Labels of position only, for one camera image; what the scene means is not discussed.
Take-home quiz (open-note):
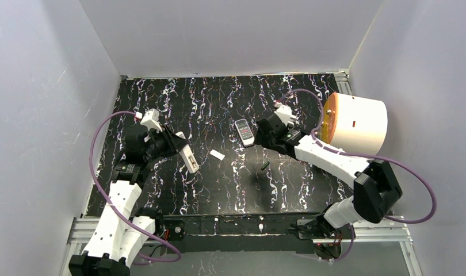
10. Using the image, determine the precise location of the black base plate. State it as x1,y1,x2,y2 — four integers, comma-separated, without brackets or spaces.
156,212,349,254

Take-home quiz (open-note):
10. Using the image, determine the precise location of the purple cable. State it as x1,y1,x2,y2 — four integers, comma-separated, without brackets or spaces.
278,89,438,263
89,110,182,266

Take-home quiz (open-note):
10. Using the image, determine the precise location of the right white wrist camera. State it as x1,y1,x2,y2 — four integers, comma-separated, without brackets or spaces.
274,101,299,128

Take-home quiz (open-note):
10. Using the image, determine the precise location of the grey remote control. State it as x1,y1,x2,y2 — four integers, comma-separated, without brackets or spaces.
234,119,254,147

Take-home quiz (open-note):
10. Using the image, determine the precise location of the green black battery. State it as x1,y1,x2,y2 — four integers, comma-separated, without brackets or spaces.
261,162,270,171

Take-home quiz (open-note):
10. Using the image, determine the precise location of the aluminium frame rail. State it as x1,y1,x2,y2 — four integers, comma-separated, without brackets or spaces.
59,217,425,276

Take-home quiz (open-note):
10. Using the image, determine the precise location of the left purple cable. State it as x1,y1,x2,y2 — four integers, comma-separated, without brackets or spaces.
89,110,182,266

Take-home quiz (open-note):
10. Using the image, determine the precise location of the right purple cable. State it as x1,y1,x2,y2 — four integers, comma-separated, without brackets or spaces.
278,89,438,263

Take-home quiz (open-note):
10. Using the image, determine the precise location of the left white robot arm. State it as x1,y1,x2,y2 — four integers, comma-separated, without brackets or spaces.
68,125,192,275

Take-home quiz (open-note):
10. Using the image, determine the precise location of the slim remote battery cover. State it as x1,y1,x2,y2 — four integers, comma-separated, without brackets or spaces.
209,149,225,160

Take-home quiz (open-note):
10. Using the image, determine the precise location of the slim white remote control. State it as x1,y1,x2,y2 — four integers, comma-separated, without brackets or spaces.
179,140,199,174

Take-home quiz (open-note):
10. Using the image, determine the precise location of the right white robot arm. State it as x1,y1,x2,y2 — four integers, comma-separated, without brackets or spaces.
254,114,402,232

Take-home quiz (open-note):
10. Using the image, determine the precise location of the white cylindrical container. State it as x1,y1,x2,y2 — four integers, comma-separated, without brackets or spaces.
320,93,388,155

